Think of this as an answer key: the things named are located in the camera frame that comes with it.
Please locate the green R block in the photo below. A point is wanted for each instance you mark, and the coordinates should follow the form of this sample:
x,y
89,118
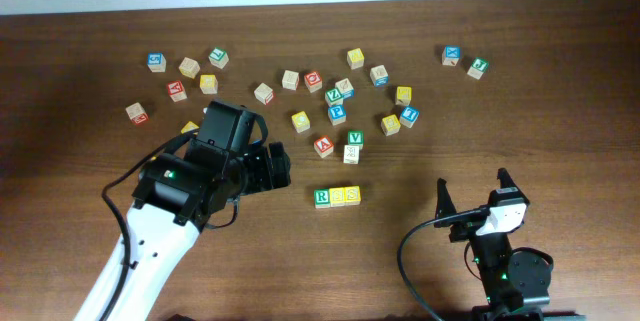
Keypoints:
x,y
322,198

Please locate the yellow block with brown picture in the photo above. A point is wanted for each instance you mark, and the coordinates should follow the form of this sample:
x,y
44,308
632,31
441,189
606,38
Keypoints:
x,y
403,95

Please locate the blue P block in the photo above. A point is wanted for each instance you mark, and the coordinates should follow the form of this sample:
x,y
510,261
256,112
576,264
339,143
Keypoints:
x,y
336,114

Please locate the yellow C block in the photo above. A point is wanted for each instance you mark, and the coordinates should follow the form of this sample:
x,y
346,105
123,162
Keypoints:
x,y
301,121

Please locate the yellow O block middle left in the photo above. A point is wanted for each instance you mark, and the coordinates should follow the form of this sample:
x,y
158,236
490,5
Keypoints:
x,y
189,126

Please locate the red Y block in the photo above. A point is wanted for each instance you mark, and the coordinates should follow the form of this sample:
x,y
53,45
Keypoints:
x,y
176,91

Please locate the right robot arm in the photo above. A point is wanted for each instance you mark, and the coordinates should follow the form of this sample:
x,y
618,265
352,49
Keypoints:
x,y
515,281

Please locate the blue D side block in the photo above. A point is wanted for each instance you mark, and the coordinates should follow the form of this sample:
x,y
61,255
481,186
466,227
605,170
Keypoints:
x,y
379,75

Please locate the yellow S block front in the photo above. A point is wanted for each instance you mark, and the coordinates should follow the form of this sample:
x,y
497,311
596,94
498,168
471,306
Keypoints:
x,y
337,197

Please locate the yellow s block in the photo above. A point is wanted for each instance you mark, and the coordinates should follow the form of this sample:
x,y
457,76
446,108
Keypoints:
x,y
352,195
337,197

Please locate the green V block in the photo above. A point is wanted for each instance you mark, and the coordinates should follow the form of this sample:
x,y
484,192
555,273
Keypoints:
x,y
356,138

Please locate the blue X block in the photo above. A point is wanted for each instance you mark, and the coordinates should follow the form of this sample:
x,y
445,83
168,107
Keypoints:
x,y
451,55

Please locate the red side block far left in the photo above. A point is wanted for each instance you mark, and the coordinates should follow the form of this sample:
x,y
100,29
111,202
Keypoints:
x,y
136,113

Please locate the green J block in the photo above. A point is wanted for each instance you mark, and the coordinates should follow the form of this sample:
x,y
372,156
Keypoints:
x,y
478,68

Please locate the green Z block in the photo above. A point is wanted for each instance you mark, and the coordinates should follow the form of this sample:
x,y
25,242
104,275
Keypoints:
x,y
333,97

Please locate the plain wooden block upper left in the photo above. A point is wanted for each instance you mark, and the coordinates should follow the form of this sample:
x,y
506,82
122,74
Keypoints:
x,y
189,68

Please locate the red Q block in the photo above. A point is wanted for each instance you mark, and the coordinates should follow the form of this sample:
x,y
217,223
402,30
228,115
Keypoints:
x,y
313,81

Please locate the yellow E block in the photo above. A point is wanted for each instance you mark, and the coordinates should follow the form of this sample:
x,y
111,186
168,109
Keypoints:
x,y
390,125

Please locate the yellow top far block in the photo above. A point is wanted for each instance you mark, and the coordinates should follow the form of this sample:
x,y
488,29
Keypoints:
x,y
355,58

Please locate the blue T block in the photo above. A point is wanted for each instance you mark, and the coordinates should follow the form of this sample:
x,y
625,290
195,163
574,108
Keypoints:
x,y
409,116

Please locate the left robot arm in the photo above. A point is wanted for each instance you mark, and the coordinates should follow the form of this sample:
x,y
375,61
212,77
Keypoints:
x,y
180,186

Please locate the green L block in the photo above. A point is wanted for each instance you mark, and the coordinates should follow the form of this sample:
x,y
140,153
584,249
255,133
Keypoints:
x,y
218,57

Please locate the blue L side block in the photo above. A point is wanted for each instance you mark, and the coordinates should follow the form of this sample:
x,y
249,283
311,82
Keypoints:
x,y
345,88

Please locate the blue S block far left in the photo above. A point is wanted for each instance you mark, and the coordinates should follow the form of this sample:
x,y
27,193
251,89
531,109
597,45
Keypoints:
x,y
156,62

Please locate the yellow G block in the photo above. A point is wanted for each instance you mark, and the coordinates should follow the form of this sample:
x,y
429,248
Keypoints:
x,y
208,84

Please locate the plain wooden picture block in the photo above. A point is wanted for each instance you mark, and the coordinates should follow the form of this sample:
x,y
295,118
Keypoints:
x,y
351,154

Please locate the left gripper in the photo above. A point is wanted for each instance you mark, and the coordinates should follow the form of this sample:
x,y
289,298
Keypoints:
x,y
266,179

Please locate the red I side block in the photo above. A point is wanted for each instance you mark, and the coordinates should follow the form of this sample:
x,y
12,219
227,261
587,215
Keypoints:
x,y
264,94

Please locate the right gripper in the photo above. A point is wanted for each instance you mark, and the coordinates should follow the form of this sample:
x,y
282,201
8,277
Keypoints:
x,y
445,205

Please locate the red A block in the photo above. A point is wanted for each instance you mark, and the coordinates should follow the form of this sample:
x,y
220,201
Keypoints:
x,y
323,146

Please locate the red E side block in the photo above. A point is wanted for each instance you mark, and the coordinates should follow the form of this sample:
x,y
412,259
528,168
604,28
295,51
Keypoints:
x,y
290,80

